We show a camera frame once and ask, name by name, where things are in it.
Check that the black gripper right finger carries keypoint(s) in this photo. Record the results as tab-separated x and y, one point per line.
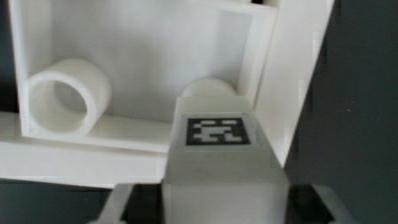
314	206

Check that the white tagged chair leg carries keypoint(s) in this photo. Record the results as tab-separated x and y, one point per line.
223	185

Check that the white chair seat part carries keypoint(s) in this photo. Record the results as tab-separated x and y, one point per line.
129	64

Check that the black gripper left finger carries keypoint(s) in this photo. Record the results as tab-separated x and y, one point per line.
131	206

